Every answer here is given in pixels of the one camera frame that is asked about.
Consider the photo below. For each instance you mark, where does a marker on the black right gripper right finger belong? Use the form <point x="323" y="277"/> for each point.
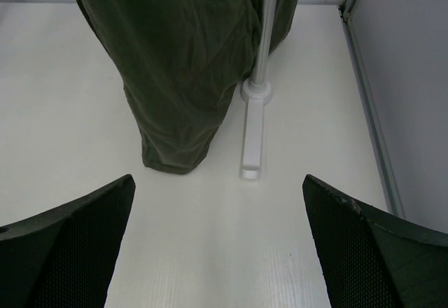
<point x="370" y="258"/>

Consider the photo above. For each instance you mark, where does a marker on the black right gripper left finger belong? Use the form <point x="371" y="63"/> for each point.
<point x="66" y="256"/>

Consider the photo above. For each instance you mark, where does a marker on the silver clothes rack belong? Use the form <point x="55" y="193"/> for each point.
<point x="256" y="91"/>

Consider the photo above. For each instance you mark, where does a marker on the olive green hanging garment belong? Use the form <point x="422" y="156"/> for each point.
<point x="180" y="61"/>

